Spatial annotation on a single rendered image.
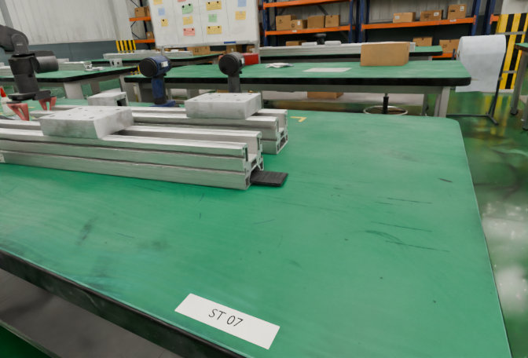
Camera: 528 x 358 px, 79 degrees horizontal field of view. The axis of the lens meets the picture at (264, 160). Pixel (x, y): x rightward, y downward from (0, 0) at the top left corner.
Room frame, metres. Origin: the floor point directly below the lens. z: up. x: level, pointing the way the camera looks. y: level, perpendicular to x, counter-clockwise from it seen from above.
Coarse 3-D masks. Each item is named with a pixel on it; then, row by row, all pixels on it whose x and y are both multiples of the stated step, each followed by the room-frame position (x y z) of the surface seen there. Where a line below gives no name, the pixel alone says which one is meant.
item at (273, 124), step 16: (32, 112) 0.98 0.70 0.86; (48, 112) 0.96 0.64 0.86; (144, 112) 0.92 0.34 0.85; (160, 112) 0.90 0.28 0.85; (176, 112) 0.88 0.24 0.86; (256, 112) 0.80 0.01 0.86; (272, 112) 0.78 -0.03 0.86; (192, 128) 0.78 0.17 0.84; (208, 128) 0.76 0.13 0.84; (224, 128) 0.75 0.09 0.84; (240, 128) 0.73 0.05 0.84; (256, 128) 0.72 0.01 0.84; (272, 128) 0.72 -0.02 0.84; (272, 144) 0.71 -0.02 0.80
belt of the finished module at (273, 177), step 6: (252, 174) 0.57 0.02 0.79; (258, 174) 0.57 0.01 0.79; (264, 174) 0.57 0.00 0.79; (270, 174) 0.57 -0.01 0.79; (276, 174) 0.57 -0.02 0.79; (282, 174) 0.57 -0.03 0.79; (252, 180) 0.55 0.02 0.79; (258, 180) 0.55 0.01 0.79; (264, 180) 0.55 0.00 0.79; (270, 180) 0.54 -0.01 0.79; (276, 180) 0.54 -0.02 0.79; (282, 180) 0.54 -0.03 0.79
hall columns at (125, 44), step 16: (112, 0) 8.76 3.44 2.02; (512, 0) 5.01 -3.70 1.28; (112, 16) 8.68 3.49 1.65; (128, 16) 8.78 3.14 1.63; (512, 16) 4.87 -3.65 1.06; (128, 32) 8.69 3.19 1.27; (496, 32) 5.13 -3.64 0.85; (512, 32) 4.85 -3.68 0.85; (128, 48) 8.57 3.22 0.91; (512, 48) 4.83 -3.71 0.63; (512, 64) 4.81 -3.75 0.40; (512, 80) 4.79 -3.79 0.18
